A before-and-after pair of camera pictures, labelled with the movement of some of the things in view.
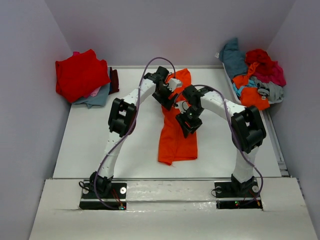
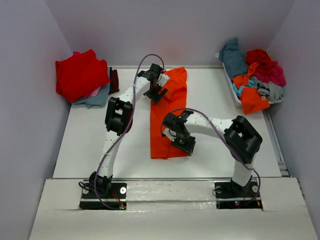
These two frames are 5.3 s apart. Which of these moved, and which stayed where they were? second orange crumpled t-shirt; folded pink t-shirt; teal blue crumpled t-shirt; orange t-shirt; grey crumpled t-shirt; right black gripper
Moved: right black gripper; orange t-shirt
Stayed: teal blue crumpled t-shirt; folded pink t-shirt; grey crumpled t-shirt; second orange crumpled t-shirt
